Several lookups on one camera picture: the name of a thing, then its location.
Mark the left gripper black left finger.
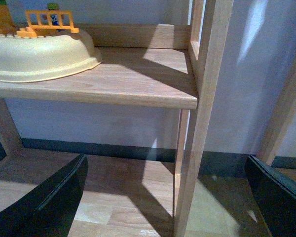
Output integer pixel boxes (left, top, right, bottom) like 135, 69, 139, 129
0, 154, 88, 237

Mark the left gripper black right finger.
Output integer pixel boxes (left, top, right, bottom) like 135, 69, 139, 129
245, 156, 296, 237

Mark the wooden shelf unit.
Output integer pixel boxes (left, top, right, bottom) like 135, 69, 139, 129
0, 0, 235, 237

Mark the cream toy block base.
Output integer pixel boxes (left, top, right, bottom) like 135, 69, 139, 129
0, 31, 103, 83

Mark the orange toy fence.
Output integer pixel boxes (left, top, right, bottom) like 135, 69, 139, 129
17, 10, 80, 38

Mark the small toy figure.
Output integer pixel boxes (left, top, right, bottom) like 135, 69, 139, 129
47, 2, 60, 26

